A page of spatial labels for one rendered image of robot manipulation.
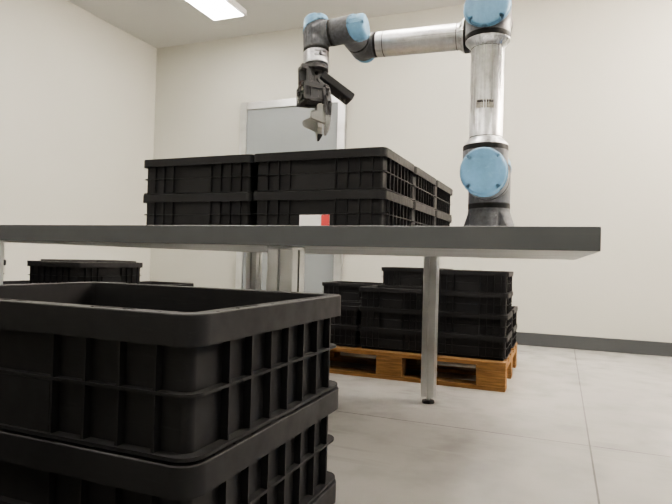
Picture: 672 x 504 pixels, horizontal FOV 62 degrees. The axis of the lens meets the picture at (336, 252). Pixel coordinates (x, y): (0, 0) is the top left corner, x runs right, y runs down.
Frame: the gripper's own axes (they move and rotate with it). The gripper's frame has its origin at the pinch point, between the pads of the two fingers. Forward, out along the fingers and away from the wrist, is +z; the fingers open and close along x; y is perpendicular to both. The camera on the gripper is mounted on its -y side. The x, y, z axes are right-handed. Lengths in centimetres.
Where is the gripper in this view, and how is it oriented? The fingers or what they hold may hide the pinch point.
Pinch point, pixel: (323, 134)
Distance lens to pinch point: 164.7
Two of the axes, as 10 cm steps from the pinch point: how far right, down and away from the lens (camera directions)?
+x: 3.8, -1.2, -9.2
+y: -9.2, -0.3, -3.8
